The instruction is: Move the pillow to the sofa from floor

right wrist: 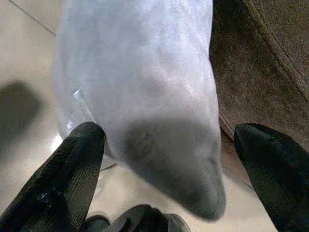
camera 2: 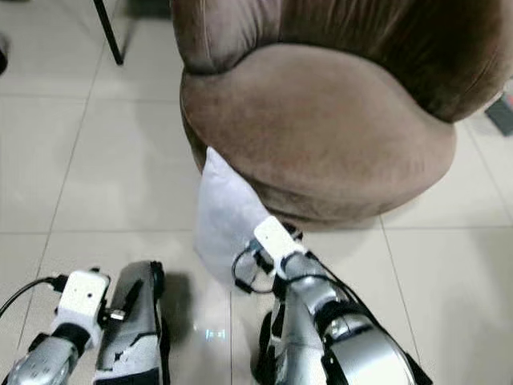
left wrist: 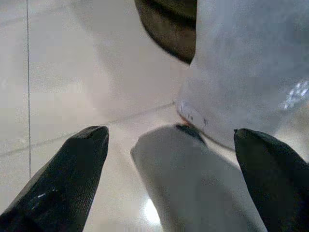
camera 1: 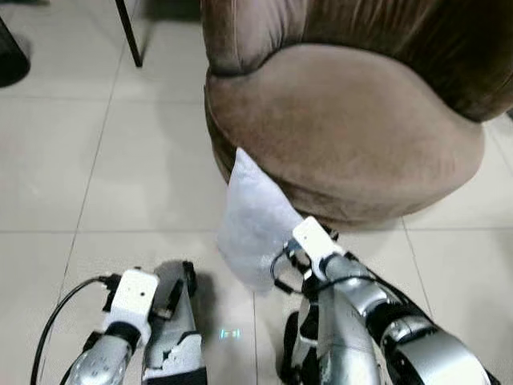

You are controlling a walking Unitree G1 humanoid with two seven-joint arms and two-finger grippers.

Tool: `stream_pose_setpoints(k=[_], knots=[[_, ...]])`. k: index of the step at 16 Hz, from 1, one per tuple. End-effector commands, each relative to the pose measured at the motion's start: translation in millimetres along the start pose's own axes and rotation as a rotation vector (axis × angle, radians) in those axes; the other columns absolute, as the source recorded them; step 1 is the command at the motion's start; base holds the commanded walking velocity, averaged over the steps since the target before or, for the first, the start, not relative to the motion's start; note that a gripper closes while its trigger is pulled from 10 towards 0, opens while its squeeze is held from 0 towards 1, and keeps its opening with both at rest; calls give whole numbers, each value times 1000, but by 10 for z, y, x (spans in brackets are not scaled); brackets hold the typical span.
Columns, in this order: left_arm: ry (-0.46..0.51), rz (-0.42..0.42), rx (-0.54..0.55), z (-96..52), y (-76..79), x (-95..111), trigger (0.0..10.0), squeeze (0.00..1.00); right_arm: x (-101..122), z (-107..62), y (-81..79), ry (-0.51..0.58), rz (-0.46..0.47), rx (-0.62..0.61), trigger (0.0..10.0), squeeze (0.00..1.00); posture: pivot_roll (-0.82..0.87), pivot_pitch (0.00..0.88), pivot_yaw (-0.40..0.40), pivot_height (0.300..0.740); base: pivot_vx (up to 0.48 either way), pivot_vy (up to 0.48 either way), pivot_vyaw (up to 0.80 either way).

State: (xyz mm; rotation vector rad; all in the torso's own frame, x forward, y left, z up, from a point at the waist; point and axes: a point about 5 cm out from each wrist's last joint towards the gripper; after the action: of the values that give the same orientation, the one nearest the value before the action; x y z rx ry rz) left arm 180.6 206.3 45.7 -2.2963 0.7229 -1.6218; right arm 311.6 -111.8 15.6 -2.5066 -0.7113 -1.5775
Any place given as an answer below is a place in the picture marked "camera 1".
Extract white pillow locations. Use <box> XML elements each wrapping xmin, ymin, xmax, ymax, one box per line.
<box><xmin>216</xmin><ymin>147</ymin><xmax>305</xmax><ymax>294</ymax></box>

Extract brown velvet round sofa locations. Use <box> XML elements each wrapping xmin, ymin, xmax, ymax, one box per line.
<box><xmin>200</xmin><ymin>0</ymin><xmax>513</xmax><ymax>229</ymax></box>

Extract silver left robot leg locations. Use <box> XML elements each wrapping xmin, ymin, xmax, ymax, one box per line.
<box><xmin>143</xmin><ymin>261</ymin><xmax>208</xmax><ymax>385</ymax></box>

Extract silver robot leg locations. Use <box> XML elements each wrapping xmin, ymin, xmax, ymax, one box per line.
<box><xmin>279</xmin><ymin>281</ymin><xmax>382</xmax><ymax>385</ymax></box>
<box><xmin>143</xmin><ymin>261</ymin><xmax>208</xmax><ymax>385</ymax></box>

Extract silver right robot leg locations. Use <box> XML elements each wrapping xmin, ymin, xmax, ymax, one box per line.
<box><xmin>279</xmin><ymin>281</ymin><xmax>382</xmax><ymax>385</ymax></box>

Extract black round object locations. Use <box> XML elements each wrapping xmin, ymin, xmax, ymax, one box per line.
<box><xmin>0</xmin><ymin>16</ymin><xmax>31</xmax><ymax>87</ymax></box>

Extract black table leg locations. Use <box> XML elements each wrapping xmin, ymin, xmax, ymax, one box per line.
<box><xmin>115</xmin><ymin>0</ymin><xmax>145</xmax><ymax>68</ymax></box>

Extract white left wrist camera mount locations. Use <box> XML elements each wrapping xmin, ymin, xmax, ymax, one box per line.
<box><xmin>103</xmin><ymin>269</ymin><xmax>160</xmax><ymax>331</ymax></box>

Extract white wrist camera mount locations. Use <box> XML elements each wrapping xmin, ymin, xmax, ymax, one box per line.
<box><xmin>291</xmin><ymin>217</ymin><xmax>341</xmax><ymax>280</ymax></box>
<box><xmin>103</xmin><ymin>269</ymin><xmax>160</xmax><ymax>331</ymax></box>

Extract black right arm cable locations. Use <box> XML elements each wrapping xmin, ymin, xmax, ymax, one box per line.
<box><xmin>270</xmin><ymin>250</ymin><xmax>321</xmax><ymax>299</ymax></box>

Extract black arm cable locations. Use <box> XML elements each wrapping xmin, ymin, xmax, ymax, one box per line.
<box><xmin>270</xmin><ymin>250</ymin><xmax>321</xmax><ymax>299</ymax></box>
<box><xmin>30</xmin><ymin>275</ymin><xmax>109</xmax><ymax>385</ymax></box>

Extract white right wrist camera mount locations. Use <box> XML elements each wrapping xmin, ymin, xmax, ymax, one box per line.
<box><xmin>291</xmin><ymin>217</ymin><xmax>341</xmax><ymax>280</ymax></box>

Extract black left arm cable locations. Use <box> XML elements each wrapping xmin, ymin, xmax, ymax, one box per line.
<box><xmin>30</xmin><ymin>275</ymin><xmax>109</xmax><ymax>385</ymax></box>

